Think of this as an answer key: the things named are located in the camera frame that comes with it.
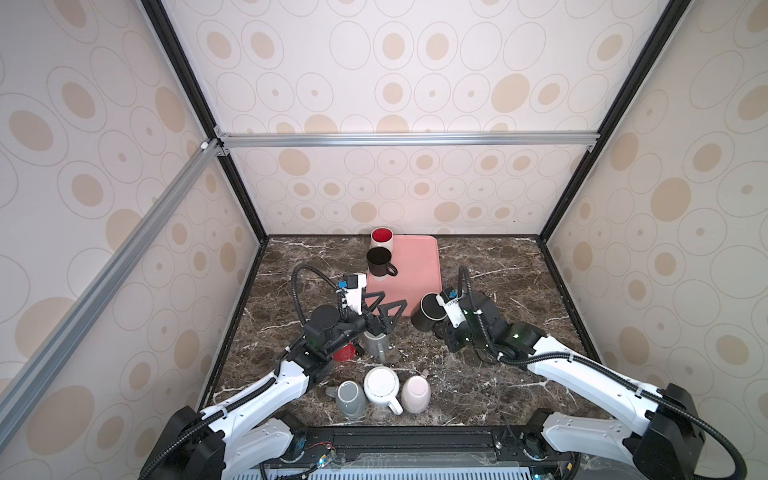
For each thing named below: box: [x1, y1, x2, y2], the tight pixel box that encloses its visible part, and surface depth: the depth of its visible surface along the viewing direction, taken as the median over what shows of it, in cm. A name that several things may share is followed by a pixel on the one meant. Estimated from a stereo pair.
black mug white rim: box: [411, 292, 447, 332], surface depth 77 cm
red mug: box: [333, 342, 357, 362], surface depth 89 cm
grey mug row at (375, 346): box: [359, 331, 389, 363], surface depth 83 cm
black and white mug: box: [366, 246, 399, 277], surface depth 103 cm
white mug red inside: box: [370, 226, 394, 253], surface depth 112 cm
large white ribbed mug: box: [363, 366, 404, 416], surface depth 77 cm
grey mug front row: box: [325, 380, 367, 419], surface depth 76 cm
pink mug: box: [401, 369, 431, 414], surface depth 76 cm
